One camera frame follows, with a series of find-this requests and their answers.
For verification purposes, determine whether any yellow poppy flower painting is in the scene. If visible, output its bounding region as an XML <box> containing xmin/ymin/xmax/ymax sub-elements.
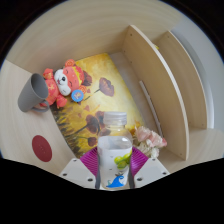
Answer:
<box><xmin>49</xmin><ymin>53</ymin><xmax>146</xmax><ymax>159</ymax></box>

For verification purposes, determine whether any light wood shelf unit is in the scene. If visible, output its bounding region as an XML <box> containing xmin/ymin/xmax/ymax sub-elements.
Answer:
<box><xmin>121</xmin><ymin>24</ymin><xmax>209</xmax><ymax>161</ymax></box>

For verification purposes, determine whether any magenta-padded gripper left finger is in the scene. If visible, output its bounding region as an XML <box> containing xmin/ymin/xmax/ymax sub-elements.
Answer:
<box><xmin>59</xmin><ymin>146</ymin><xmax>100</xmax><ymax>190</ymax></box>

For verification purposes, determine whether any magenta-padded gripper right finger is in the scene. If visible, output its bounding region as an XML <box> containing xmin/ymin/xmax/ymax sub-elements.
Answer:
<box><xmin>129</xmin><ymin>147</ymin><xmax>170</xmax><ymax>189</ymax></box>

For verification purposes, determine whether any clear plastic drink bottle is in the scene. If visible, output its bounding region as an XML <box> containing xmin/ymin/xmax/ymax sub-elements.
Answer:
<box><xmin>97</xmin><ymin>111</ymin><xmax>134</xmax><ymax>191</ymax></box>

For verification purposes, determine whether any white light bar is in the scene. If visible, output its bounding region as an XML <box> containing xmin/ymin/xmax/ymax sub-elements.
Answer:
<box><xmin>138</xmin><ymin>80</ymin><xmax>164</xmax><ymax>138</ymax></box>

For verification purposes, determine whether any red plush bear toy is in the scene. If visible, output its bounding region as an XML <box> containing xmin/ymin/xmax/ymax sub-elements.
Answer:
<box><xmin>42</xmin><ymin>59</ymin><xmax>88</xmax><ymax>109</ymax></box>

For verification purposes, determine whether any flat round red coaster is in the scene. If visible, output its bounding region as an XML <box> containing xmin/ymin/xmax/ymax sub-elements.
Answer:
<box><xmin>31</xmin><ymin>134</ymin><xmax>53</xmax><ymax>163</ymax></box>

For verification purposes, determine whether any grey ribbed mug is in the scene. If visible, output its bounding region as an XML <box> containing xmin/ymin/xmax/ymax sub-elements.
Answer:
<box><xmin>17</xmin><ymin>73</ymin><xmax>50</xmax><ymax>113</ymax></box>

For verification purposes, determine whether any pink and white flower bouquet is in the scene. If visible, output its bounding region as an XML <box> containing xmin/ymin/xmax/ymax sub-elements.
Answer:
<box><xmin>133</xmin><ymin>125</ymin><xmax>168</xmax><ymax>159</ymax></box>

